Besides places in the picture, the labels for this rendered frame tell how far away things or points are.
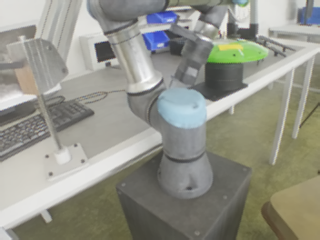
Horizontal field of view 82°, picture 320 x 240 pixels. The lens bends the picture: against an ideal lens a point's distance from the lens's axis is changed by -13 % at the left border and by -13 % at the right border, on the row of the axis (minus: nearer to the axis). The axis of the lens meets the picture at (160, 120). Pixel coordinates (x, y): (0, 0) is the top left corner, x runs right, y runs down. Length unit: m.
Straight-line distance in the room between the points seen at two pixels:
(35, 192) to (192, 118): 0.35
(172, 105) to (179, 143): 0.07
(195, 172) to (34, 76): 0.36
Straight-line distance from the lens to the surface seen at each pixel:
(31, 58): 0.42
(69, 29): 0.50
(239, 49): 0.70
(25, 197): 0.49
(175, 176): 0.44
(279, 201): 0.81
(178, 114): 0.36
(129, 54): 0.42
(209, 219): 0.44
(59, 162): 0.52
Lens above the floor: 1.21
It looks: 29 degrees down
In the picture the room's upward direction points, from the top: 6 degrees counter-clockwise
